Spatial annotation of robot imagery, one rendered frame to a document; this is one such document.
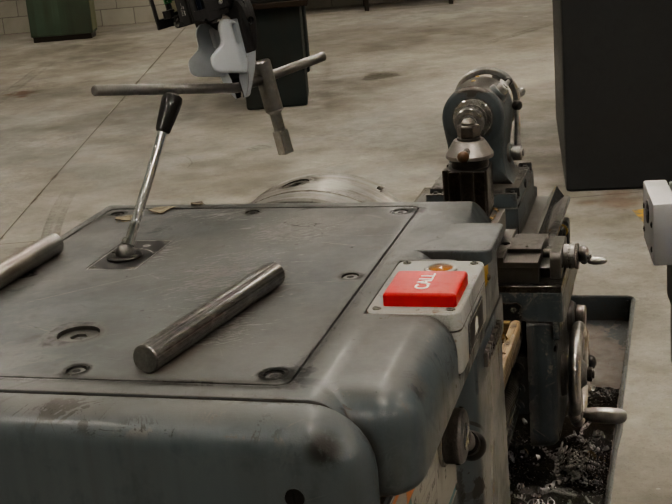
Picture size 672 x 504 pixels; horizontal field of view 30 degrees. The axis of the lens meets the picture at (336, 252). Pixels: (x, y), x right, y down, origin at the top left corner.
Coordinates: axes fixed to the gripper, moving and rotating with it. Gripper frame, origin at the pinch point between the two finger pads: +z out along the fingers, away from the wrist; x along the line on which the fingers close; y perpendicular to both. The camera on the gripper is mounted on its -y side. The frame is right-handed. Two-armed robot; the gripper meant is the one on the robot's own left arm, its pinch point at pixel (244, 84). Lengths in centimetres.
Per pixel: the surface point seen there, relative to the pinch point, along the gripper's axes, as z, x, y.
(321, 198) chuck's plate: 14.2, 8.1, 0.0
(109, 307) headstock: 11.2, 23.7, 39.6
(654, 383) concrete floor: 141, -103, -208
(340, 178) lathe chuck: 14.1, 3.4, -7.8
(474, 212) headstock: 16.6, 30.1, -0.4
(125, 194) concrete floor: 88, -464, -273
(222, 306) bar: 12, 36, 37
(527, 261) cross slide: 44, -14, -58
